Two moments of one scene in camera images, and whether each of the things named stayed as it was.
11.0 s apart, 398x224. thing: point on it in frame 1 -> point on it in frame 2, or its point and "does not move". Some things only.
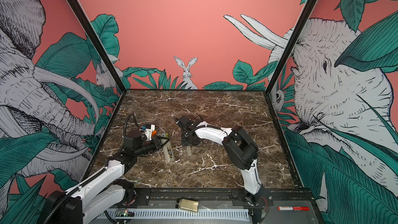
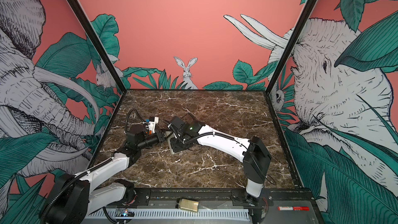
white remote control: [168, 150] -> [169, 135]
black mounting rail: [222, 197] does not move
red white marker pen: [297, 208] does not move
